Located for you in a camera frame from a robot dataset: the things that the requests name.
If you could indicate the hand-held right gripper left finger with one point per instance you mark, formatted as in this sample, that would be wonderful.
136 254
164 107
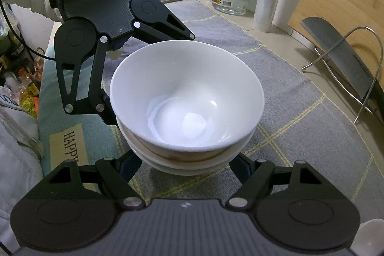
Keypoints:
132 164

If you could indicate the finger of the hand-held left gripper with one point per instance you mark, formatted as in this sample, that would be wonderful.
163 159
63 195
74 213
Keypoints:
171 29
99 79

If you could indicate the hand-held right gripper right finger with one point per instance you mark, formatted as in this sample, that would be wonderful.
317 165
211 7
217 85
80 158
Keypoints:
240 167

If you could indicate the white pink-floral bowl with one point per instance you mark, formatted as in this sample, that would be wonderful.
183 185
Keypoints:
192 157
186 169
186 94

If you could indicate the colourful packets pile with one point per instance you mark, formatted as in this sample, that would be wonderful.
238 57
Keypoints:
27 88

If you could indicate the grey checked dish mat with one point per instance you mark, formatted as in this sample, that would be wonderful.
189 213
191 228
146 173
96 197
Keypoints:
285 100

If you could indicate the person's grey jacket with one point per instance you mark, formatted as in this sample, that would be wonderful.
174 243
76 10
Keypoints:
18 169

